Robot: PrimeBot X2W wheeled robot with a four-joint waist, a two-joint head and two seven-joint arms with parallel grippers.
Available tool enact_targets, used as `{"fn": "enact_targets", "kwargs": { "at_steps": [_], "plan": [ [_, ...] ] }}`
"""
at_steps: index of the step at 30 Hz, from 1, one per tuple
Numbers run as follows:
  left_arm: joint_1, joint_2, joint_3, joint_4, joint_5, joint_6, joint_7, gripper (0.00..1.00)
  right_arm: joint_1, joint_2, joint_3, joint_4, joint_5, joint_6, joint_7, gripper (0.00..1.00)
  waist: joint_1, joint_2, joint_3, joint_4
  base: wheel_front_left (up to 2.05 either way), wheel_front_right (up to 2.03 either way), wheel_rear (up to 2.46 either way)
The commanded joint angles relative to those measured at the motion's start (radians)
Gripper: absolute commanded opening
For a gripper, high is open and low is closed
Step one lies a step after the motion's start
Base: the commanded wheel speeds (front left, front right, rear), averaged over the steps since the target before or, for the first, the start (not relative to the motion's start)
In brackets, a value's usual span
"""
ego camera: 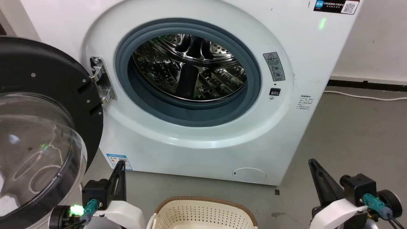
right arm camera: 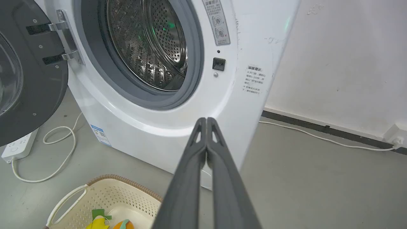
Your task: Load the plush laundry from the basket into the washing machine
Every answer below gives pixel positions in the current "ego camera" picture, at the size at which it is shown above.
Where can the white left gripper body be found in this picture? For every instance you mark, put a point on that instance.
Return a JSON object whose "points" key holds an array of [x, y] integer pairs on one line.
{"points": [[122, 214]]}

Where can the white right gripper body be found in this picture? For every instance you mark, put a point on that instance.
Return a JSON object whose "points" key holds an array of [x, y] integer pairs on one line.
{"points": [[340, 213]]}

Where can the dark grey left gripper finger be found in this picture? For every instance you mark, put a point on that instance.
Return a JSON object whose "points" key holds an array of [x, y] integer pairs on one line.
{"points": [[119, 183]]}

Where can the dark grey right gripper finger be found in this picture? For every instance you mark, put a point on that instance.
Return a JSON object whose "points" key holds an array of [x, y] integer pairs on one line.
{"points": [[324, 184]]}

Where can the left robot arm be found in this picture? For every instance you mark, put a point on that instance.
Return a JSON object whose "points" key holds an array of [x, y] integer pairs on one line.
{"points": [[60, 218]]}

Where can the white front-load washing machine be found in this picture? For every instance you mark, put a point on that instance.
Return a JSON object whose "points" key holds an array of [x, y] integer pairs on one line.
{"points": [[197, 149]]}

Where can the blue energy label sticker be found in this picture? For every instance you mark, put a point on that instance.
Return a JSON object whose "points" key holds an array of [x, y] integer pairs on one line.
{"points": [[119, 161]]}

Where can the oval filter cover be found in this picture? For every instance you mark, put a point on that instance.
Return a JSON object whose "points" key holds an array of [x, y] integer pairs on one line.
{"points": [[250, 175]]}

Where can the cream perforated laundry basket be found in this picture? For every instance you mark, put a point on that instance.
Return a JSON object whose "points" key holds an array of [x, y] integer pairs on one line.
{"points": [[203, 214]]}

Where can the grey rubber door gasket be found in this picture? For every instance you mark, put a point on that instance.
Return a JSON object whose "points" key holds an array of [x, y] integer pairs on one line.
{"points": [[187, 111]]}

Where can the chrome door hinge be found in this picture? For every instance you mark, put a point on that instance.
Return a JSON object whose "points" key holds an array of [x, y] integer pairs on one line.
{"points": [[102, 82]]}

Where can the black door latch socket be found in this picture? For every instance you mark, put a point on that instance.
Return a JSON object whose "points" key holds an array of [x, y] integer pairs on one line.
{"points": [[274, 92]]}

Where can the black baseboard strip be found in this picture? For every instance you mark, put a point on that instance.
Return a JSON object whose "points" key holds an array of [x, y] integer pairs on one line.
{"points": [[365, 86]]}

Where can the black round glass washer door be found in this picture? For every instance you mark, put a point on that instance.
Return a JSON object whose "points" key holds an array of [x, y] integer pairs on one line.
{"points": [[38, 105]]}

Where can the grey warning sticker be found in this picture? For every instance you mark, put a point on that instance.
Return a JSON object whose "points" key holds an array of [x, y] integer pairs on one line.
{"points": [[274, 66]]}

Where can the steel washer drum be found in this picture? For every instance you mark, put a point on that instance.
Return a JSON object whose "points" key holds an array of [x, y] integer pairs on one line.
{"points": [[190, 66]]}

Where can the black QR code sticker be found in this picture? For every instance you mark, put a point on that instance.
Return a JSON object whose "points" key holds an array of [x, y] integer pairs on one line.
{"points": [[335, 6]]}

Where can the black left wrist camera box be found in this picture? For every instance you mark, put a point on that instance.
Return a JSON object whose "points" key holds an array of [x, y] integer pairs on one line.
{"points": [[95, 192]]}

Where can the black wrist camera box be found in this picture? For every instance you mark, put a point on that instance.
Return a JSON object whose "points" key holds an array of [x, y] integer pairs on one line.
{"points": [[357, 189], [95, 192]]}

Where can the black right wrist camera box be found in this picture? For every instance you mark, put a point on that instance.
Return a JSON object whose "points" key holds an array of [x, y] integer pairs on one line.
{"points": [[357, 189]]}

